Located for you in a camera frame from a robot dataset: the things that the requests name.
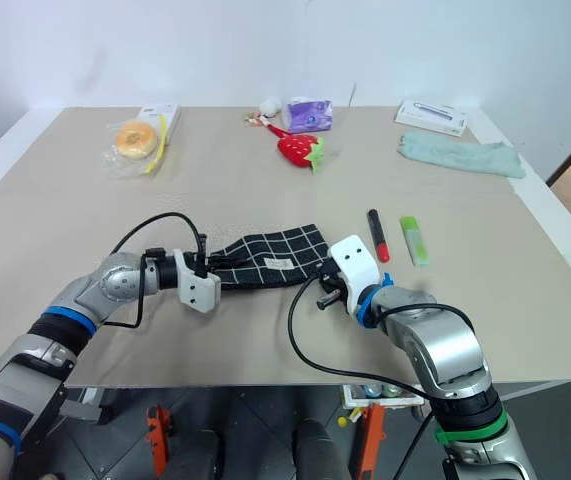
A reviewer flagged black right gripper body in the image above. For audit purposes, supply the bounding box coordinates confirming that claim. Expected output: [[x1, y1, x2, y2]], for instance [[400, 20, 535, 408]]
[[316, 270, 350, 311]]

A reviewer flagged purple tissue pack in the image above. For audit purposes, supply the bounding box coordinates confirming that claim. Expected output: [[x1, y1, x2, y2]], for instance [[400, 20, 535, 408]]
[[283, 96, 335, 134]]

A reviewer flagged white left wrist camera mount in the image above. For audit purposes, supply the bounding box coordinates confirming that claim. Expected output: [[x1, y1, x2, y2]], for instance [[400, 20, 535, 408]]
[[172, 247, 223, 315]]

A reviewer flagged white fluffy keychain with strap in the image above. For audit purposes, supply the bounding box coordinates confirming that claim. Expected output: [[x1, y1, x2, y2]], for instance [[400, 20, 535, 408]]
[[243, 96, 292, 140]]

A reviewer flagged orange clamp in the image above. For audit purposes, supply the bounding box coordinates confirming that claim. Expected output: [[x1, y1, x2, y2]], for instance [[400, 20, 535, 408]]
[[357, 401, 387, 480], [144, 403, 173, 478]]

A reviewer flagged green highlighter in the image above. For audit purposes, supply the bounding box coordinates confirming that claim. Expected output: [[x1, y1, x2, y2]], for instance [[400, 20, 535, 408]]
[[398, 215, 432, 268]]

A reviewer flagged beige table mat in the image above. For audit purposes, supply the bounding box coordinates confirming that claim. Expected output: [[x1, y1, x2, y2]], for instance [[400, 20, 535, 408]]
[[0, 105, 571, 389]]

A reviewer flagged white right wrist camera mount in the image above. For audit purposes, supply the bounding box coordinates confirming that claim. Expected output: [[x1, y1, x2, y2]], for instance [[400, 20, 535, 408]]
[[328, 234, 384, 317]]

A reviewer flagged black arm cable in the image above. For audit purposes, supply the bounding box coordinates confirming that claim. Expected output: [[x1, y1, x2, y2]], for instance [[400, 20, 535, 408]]
[[98, 212, 209, 331], [286, 277, 441, 480]]

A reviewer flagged red strawberry plush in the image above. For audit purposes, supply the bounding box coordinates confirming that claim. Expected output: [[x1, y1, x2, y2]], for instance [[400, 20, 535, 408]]
[[276, 133, 328, 176]]

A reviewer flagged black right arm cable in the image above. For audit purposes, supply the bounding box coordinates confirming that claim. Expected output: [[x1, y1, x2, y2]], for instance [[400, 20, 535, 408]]
[[286, 277, 441, 480]]

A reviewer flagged dark rounded shape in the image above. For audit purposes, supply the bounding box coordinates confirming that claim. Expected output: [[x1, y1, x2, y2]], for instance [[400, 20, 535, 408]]
[[290, 416, 354, 480]]

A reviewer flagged black white grid pouch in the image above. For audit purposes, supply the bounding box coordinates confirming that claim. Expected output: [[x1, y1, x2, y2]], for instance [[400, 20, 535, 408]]
[[206, 223, 335, 292]]

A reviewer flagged white tray with cans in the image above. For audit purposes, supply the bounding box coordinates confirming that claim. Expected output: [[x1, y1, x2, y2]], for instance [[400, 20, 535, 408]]
[[341, 383, 427, 410]]

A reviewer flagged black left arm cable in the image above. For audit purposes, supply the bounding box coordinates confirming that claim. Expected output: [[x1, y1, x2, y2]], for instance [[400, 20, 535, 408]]
[[98, 212, 209, 331]]

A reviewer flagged red black marker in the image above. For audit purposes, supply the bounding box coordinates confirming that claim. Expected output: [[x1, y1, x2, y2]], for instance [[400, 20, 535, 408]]
[[366, 208, 393, 264]]

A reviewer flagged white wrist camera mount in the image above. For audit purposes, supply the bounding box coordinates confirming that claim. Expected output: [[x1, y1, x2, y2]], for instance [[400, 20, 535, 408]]
[[328, 234, 384, 317], [172, 247, 223, 315]]

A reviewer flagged white box with yellow stripe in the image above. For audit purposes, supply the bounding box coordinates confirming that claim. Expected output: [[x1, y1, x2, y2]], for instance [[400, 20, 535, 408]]
[[138, 102, 182, 147]]

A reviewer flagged bread in clear bag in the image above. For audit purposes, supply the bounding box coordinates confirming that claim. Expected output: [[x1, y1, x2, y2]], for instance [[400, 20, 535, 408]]
[[100, 116, 174, 180]]

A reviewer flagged light green cloth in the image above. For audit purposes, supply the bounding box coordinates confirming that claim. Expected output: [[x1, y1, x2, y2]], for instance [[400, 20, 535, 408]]
[[396, 130, 528, 180]]

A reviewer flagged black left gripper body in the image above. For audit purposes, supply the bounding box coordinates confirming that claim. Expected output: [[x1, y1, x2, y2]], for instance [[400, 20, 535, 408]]
[[193, 251, 218, 279]]

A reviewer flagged white box with pen picture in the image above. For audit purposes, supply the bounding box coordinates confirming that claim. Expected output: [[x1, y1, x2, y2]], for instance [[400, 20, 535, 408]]
[[394, 97, 471, 138]]

